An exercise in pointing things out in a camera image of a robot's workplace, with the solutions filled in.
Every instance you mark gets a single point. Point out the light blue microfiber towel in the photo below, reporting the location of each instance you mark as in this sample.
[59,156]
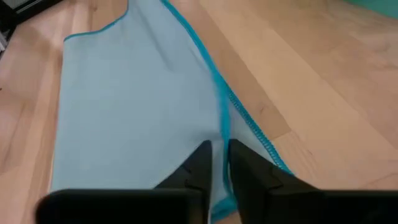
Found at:
[130,109]

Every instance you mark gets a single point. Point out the teal translucent plastic bin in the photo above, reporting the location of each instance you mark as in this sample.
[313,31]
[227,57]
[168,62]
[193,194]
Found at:
[379,6]

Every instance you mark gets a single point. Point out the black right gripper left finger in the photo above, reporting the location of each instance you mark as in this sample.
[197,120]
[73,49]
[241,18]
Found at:
[155,207]

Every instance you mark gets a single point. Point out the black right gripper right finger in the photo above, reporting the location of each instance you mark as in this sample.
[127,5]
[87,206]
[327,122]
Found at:
[280,207]

